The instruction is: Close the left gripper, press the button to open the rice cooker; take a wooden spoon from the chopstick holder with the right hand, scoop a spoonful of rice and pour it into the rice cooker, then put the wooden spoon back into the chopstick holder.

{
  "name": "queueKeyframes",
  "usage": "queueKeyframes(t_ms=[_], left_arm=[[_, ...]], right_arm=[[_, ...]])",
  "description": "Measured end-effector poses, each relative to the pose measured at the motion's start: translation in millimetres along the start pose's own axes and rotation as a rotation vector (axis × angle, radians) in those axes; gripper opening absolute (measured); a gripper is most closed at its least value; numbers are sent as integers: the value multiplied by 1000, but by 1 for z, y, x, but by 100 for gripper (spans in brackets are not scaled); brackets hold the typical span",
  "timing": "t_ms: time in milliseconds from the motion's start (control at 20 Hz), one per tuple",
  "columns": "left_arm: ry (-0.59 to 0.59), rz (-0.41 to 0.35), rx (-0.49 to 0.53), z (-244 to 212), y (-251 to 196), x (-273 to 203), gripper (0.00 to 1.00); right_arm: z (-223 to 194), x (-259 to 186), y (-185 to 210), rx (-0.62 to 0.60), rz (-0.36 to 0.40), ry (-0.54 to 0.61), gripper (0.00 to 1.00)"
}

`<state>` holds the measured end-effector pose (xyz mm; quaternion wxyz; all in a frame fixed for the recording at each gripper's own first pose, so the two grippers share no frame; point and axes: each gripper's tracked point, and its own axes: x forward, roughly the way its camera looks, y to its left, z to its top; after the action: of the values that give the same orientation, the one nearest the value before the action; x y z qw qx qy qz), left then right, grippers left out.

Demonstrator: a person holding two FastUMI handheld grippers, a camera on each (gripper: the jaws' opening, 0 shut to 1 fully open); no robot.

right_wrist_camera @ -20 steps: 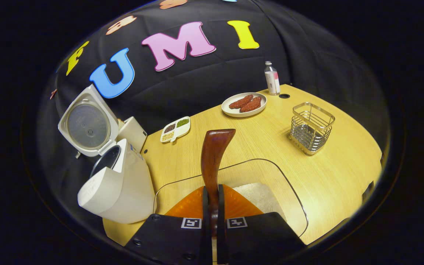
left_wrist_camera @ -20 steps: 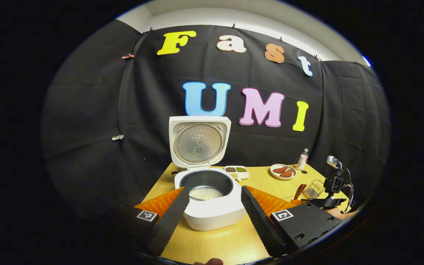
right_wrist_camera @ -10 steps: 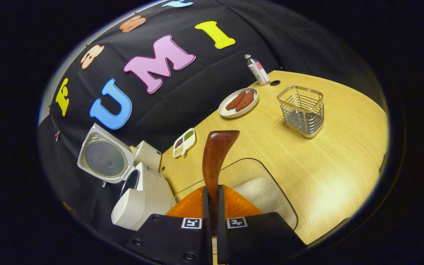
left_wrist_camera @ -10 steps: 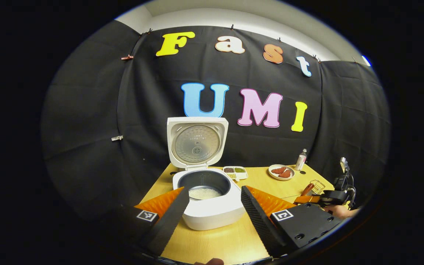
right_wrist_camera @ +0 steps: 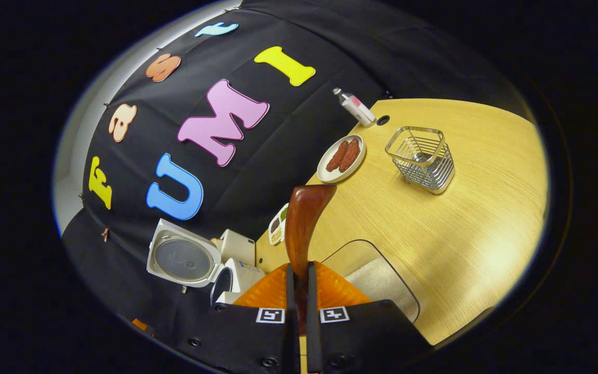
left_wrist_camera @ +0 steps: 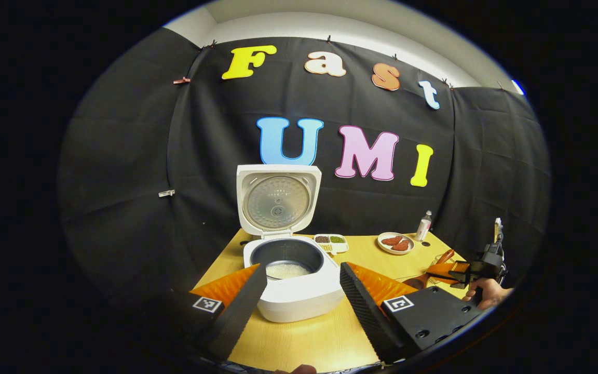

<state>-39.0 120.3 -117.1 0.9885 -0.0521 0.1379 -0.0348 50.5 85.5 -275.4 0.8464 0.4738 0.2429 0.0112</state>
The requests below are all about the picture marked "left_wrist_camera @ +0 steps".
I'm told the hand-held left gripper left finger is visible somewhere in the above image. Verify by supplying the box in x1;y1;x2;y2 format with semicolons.
143;262;268;362

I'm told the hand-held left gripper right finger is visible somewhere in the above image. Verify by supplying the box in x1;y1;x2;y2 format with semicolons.
339;261;486;364

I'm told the metal wire chopstick holder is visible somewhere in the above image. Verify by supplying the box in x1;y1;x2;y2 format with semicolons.
430;253;454;272

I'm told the white rice cooker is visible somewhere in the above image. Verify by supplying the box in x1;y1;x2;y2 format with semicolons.
236;164;345;324

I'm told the white rice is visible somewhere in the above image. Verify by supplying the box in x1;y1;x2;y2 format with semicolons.
267;263;311;280

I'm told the small pink label bottle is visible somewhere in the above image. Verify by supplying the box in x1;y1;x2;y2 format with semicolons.
415;210;432;242

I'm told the white round plate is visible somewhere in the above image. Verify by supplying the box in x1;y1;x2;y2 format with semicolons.
377;232;415;255

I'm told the white divided bean dish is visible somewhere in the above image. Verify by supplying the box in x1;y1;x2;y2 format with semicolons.
314;234;349;255

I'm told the black backdrop cloth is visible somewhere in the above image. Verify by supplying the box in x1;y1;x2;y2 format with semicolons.
58;29;551;312

